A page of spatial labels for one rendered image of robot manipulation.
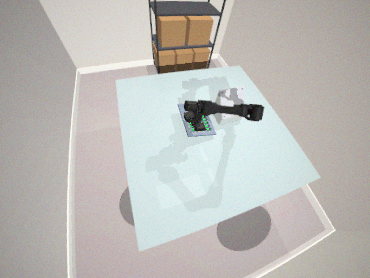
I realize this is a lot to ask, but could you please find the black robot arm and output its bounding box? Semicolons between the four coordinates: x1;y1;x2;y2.
184;100;265;123

